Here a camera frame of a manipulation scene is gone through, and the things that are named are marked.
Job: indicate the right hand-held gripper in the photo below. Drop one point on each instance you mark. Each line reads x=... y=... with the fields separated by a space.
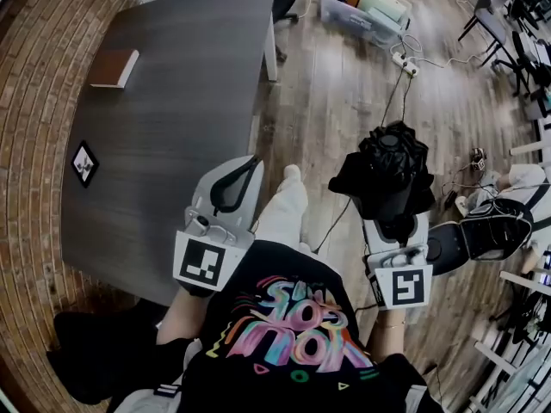
x=404 y=286

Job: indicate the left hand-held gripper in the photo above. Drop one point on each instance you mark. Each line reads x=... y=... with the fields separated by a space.
x=200 y=260

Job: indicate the black folding umbrella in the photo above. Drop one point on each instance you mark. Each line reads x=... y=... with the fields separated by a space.
x=387 y=174

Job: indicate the person's left forearm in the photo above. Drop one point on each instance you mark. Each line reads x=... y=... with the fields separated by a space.
x=181 y=316

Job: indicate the person's right forearm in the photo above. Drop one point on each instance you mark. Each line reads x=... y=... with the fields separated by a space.
x=389 y=338

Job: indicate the person's white trousers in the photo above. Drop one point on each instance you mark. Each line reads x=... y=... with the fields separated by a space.
x=282 y=213

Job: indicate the person's white shoe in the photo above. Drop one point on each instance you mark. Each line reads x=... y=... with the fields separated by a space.
x=292 y=172

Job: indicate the dark grey table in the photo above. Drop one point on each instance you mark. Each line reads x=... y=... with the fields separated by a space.
x=172 y=123

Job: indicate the black padded office chair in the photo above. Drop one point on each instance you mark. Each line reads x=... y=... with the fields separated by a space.
x=490 y=235

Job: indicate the person's black printed t-shirt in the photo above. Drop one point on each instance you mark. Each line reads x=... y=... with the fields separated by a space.
x=292 y=273

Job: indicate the small black white device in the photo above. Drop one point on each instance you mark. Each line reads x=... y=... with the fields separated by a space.
x=478 y=162

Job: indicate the white metal rack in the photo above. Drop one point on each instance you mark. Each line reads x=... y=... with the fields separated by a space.
x=495 y=356

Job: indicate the brown book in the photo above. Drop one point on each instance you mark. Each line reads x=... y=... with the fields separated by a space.
x=112 y=67

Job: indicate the white power strip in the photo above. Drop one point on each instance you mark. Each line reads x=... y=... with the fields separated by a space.
x=400 y=58

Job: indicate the clear plastic storage box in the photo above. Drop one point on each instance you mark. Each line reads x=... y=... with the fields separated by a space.
x=340 y=11

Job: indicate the pale green box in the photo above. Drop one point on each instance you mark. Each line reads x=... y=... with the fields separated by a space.
x=383 y=3

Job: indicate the grey desk with black legs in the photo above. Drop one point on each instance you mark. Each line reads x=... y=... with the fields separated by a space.
x=490 y=15

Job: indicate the black picture frame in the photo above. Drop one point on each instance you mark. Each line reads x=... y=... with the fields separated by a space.
x=84 y=164

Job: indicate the white metal frame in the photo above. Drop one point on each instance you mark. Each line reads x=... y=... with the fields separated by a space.
x=529 y=146

